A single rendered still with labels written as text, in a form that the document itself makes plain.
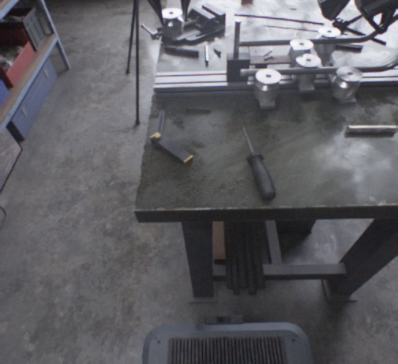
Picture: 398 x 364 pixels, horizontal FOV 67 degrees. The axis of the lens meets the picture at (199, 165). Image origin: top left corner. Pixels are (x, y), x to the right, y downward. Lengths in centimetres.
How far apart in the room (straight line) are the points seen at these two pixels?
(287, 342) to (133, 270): 71
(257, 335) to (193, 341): 20
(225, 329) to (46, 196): 119
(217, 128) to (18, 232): 133
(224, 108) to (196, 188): 23
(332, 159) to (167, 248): 101
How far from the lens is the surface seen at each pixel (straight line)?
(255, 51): 82
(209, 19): 98
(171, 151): 59
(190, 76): 74
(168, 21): 75
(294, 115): 70
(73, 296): 150
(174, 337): 109
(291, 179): 57
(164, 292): 140
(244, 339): 108
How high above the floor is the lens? 133
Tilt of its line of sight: 50 degrees down
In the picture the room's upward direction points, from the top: 3 degrees counter-clockwise
